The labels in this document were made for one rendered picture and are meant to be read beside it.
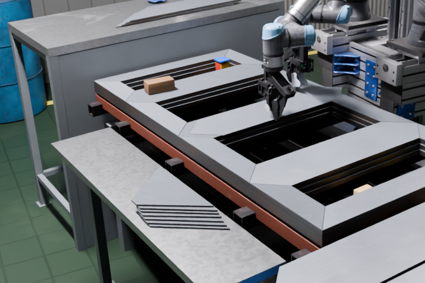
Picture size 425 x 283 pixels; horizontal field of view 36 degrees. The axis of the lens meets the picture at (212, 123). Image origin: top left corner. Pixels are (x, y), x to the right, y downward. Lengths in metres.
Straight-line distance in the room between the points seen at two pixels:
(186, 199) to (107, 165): 0.46
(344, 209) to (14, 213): 2.34
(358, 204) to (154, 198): 0.65
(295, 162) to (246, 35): 1.40
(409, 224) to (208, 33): 1.74
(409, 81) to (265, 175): 0.92
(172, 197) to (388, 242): 0.72
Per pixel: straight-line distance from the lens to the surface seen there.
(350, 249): 1.78
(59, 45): 2.99
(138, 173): 2.40
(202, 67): 3.18
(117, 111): 2.87
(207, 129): 2.42
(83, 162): 2.54
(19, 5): 4.93
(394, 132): 2.40
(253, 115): 2.52
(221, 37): 3.36
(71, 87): 3.05
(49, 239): 3.54
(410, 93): 2.80
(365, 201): 1.96
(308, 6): 2.52
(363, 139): 2.33
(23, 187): 4.10
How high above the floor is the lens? 1.84
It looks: 23 degrees down
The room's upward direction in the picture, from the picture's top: 3 degrees counter-clockwise
